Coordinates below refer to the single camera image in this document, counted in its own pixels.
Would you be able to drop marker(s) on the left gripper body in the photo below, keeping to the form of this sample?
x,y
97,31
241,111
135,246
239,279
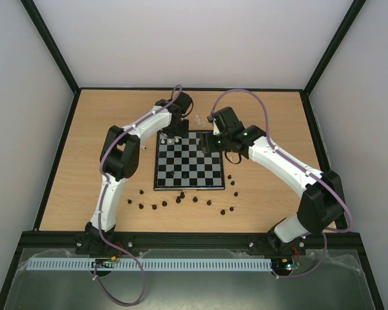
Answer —
x,y
178,129

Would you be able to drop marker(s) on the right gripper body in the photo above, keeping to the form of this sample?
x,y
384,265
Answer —
x,y
205,144

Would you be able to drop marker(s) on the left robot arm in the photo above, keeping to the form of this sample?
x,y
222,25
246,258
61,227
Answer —
x,y
120,157

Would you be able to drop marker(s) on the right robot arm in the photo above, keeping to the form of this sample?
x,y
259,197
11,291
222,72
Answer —
x,y
320,193

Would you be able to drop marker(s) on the black white chessboard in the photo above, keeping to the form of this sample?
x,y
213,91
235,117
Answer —
x,y
205,171

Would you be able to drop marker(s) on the grey slotted cable duct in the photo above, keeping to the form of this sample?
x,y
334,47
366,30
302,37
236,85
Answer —
x,y
150,264

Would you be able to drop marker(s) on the black aluminium frame rail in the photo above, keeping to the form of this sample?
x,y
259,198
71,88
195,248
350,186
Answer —
x,y
251,243

